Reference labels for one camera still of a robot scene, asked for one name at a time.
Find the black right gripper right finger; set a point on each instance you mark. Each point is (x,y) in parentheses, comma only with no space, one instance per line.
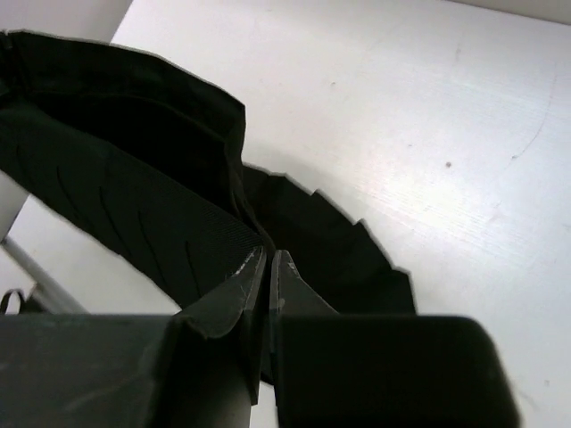
(334,370)

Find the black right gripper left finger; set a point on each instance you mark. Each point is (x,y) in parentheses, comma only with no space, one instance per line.
(198,368)

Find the black pleated skirt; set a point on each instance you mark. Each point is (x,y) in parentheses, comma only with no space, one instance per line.
(146,159)

